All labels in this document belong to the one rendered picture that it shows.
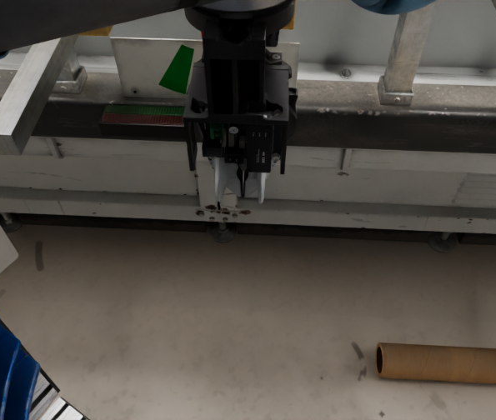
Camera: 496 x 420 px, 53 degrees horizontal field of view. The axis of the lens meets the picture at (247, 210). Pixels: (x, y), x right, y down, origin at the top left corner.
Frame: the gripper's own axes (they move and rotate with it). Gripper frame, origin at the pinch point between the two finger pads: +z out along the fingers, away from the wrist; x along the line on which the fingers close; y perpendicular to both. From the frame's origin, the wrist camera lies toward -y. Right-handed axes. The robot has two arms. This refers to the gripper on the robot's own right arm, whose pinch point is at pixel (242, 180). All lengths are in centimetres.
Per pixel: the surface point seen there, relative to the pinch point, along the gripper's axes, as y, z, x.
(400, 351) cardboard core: -17, 75, 35
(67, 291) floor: -33, 83, -50
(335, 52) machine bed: -50, 18, 14
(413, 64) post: -28.2, 5.7, 22.0
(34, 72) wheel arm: -13.7, -1.6, -24.4
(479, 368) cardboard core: -14, 75, 53
